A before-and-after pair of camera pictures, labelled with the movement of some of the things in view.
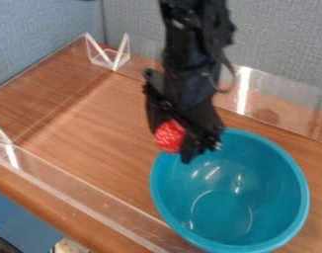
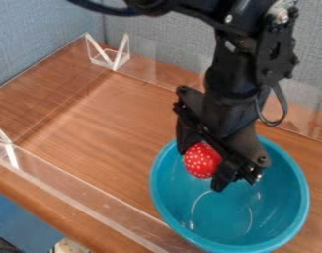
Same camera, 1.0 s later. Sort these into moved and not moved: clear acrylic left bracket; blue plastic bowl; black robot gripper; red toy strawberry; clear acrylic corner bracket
Moved: black robot gripper; red toy strawberry
Not moved: blue plastic bowl; clear acrylic left bracket; clear acrylic corner bracket
